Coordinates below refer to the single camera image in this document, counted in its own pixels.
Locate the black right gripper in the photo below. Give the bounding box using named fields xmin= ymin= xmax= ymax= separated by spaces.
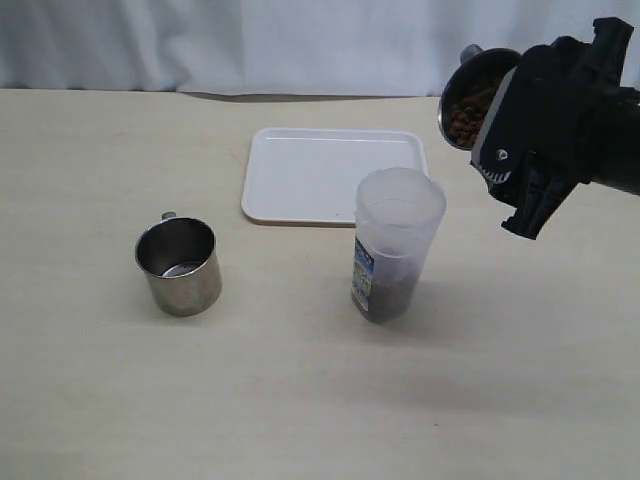
xmin=501 ymin=17 xmax=633 ymax=239

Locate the steel mug with pellets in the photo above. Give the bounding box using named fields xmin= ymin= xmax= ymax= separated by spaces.
xmin=438 ymin=44 xmax=521 ymax=151

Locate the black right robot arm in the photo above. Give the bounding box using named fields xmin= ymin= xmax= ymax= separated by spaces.
xmin=502 ymin=17 xmax=639 ymax=240

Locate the translucent plastic container with label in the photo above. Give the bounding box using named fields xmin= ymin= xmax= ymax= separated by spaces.
xmin=351 ymin=167 xmax=447 ymax=323

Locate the white curtain backdrop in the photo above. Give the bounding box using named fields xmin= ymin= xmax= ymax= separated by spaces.
xmin=1 ymin=1 xmax=639 ymax=97

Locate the white plastic tray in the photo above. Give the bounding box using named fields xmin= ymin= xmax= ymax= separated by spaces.
xmin=241 ymin=127 xmax=429 ymax=227

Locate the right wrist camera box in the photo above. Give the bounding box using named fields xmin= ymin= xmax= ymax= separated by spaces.
xmin=468 ymin=64 xmax=539 ymax=201

